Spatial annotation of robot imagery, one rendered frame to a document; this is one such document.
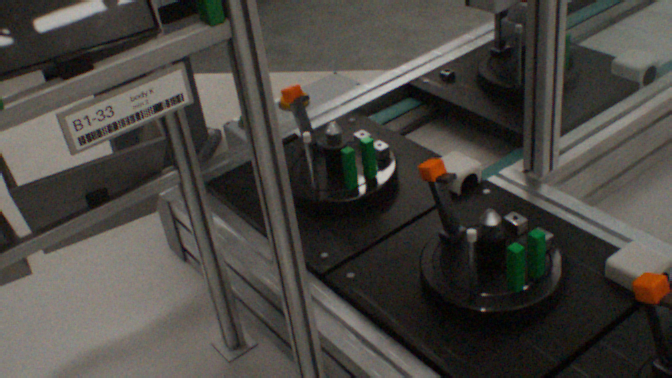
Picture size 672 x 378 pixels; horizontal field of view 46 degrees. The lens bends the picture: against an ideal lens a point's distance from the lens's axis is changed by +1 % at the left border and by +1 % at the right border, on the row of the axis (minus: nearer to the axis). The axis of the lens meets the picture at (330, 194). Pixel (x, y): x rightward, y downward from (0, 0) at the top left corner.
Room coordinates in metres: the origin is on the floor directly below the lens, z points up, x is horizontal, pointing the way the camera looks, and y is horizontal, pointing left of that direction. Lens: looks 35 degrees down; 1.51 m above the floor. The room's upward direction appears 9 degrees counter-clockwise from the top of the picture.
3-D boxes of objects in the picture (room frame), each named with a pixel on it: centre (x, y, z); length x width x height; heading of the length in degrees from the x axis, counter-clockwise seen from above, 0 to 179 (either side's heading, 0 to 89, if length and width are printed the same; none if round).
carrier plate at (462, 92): (0.98, -0.30, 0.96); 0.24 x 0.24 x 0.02; 33
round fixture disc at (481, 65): (0.98, -0.30, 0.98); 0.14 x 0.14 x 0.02
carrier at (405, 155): (0.80, -0.01, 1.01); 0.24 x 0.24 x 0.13; 33
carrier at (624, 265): (0.59, -0.15, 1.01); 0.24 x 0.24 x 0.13; 33
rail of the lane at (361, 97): (1.08, -0.16, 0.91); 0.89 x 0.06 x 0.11; 123
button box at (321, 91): (1.03, 0.03, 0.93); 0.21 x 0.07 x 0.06; 123
